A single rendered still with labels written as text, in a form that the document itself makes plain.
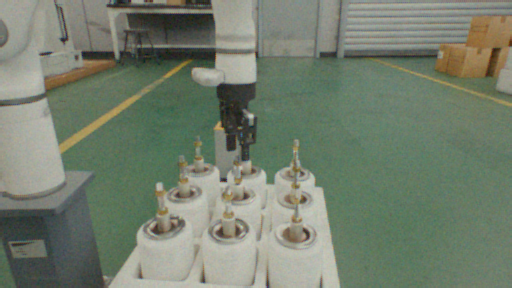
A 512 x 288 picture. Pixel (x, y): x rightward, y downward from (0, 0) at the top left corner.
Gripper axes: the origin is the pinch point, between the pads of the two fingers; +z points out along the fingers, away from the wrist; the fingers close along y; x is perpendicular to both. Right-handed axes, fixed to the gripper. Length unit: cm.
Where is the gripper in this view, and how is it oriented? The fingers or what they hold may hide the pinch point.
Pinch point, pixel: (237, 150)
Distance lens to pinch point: 65.8
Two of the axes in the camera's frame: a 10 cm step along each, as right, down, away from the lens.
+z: -0.1, 9.4, 3.5
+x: -9.0, 1.5, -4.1
